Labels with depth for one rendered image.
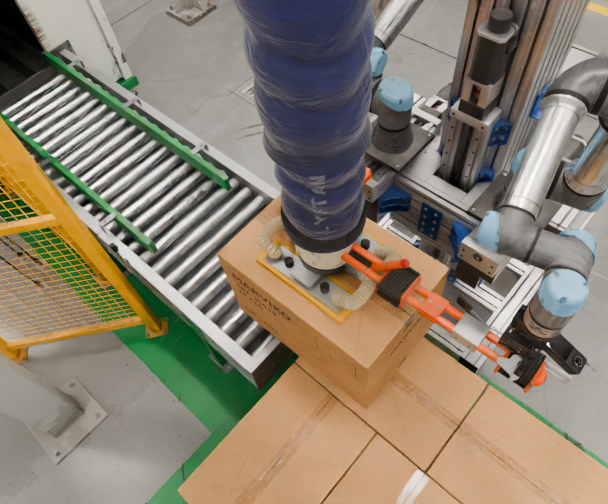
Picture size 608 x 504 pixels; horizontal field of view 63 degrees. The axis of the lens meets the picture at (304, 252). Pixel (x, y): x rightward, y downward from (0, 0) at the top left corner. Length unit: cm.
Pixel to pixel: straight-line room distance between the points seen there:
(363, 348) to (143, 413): 149
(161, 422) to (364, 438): 110
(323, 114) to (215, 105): 284
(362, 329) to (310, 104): 72
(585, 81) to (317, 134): 58
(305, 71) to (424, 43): 329
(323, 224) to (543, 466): 117
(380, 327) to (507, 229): 52
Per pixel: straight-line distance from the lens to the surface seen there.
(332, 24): 83
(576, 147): 207
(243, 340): 202
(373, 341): 141
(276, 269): 151
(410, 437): 189
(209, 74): 404
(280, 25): 83
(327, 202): 113
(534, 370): 129
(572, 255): 107
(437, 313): 130
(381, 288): 131
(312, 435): 188
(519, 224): 108
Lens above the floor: 238
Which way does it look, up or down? 57 degrees down
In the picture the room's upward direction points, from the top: 9 degrees counter-clockwise
